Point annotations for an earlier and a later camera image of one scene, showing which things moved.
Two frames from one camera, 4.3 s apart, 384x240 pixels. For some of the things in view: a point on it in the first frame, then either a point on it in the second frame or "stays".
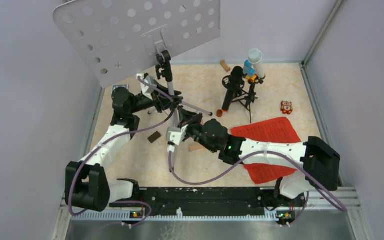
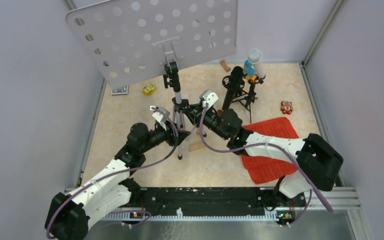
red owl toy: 286,107 stays
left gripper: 161,102 → 173,140
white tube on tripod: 255,57 stays
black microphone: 233,83 stays
